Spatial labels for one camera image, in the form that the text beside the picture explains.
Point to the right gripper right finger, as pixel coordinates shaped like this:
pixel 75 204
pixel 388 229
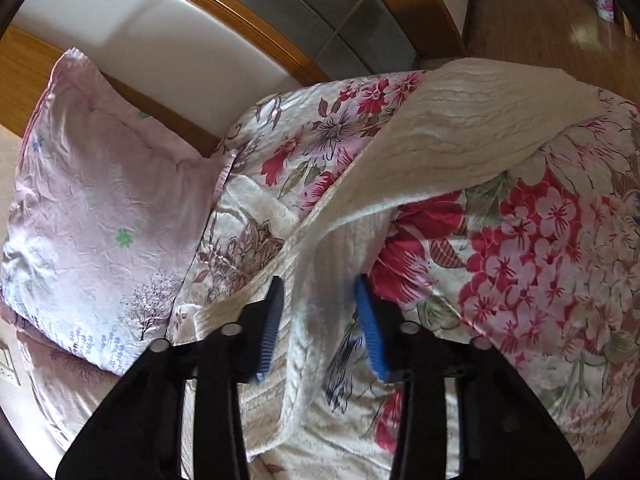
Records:
pixel 505 432

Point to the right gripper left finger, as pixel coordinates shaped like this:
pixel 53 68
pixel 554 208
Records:
pixel 136 431

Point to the cream cable-knit sweater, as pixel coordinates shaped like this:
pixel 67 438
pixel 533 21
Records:
pixel 469 121

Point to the floral quilt bedspread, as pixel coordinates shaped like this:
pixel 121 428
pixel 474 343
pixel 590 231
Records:
pixel 543 259

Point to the pink floral left pillow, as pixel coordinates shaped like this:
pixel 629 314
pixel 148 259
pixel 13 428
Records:
pixel 108 211

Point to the wooden padded headboard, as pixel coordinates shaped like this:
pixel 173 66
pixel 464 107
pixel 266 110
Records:
pixel 195 65

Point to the white wall socket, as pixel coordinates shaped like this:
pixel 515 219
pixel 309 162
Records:
pixel 8 369

